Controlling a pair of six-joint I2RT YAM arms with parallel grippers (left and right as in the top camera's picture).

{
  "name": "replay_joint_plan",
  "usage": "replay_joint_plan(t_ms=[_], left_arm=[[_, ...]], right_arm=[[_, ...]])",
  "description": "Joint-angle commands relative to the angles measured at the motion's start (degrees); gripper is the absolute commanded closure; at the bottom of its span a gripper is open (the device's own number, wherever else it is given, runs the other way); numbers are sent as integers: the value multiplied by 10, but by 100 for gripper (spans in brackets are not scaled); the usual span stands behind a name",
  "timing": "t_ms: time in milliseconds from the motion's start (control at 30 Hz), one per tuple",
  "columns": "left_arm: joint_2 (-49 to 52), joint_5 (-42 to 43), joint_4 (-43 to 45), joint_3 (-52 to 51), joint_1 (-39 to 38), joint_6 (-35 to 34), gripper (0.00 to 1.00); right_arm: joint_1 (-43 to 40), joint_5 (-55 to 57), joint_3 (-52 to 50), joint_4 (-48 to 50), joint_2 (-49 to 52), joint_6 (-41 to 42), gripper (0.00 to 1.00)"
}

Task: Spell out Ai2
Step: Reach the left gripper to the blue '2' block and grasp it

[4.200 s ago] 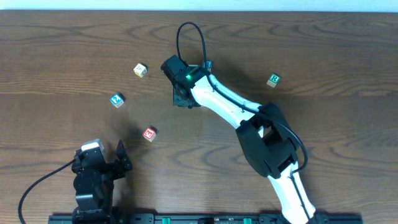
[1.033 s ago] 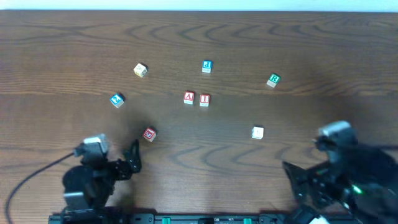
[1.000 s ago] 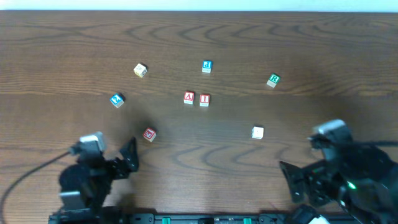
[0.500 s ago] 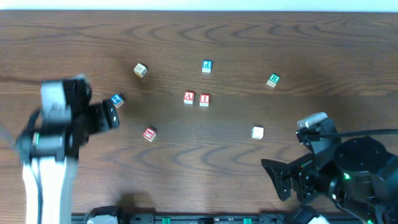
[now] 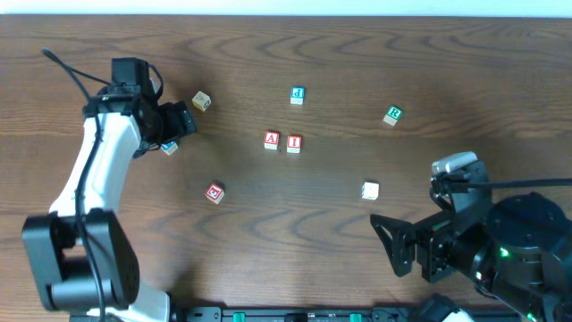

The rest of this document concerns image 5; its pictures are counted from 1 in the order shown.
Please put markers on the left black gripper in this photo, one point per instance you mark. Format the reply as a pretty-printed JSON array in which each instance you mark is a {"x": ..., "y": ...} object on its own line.
[{"x": 182, "y": 122}]

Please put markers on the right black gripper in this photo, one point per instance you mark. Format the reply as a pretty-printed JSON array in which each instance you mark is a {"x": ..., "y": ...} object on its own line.
[{"x": 426, "y": 249}]

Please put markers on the blue 2 number block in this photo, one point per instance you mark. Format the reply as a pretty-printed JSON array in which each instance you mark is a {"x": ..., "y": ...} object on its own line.
[{"x": 169, "y": 148}]

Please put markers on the red I letter block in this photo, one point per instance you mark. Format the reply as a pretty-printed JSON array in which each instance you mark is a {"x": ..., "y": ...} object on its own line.
[{"x": 294, "y": 144}]

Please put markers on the red A letter block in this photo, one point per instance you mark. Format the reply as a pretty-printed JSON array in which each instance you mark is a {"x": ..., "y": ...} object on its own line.
[{"x": 271, "y": 140}]

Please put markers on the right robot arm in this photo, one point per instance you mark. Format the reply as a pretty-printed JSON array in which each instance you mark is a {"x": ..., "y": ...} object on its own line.
[{"x": 517, "y": 250}]

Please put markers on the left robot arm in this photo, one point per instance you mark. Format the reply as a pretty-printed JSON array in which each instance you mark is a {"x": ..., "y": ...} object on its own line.
[{"x": 80, "y": 257}]

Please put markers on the white plain wooden block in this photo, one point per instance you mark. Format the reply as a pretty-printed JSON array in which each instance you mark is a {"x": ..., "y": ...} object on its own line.
[{"x": 370, "y": 190}]

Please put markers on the yellow white letter block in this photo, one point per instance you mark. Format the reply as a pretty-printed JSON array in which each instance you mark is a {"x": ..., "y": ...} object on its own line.
[{"x": 201, "y": 101}]

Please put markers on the green R letter block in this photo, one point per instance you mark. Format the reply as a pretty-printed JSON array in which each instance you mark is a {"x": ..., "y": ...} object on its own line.
[{"x": 393, "y": 115}]

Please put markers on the red E letter block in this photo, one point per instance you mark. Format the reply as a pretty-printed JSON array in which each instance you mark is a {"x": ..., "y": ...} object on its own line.
[{"x": 215, "y": 192}]

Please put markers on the blue P letter block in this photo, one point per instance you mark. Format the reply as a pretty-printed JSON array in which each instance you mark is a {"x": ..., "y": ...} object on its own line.
[{"x": 297, "y": 95}]

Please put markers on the black mounting rail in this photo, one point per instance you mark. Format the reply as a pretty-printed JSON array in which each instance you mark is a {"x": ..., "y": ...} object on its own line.
[{"x": 216, "y": 314}]

